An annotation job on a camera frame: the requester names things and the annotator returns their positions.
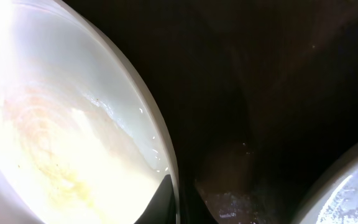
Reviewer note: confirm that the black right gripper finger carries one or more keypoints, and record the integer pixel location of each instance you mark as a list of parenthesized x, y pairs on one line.
[(162, 207)]

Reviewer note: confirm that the cream plate with ketchup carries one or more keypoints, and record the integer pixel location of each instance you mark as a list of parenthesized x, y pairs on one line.
[(81, 137)]

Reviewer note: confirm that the white plate with ketchup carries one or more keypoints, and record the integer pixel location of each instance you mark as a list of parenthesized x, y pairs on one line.
[(334, 196)]

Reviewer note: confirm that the brown serving tray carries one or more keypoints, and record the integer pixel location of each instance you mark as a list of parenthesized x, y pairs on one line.
[(259, 97)]

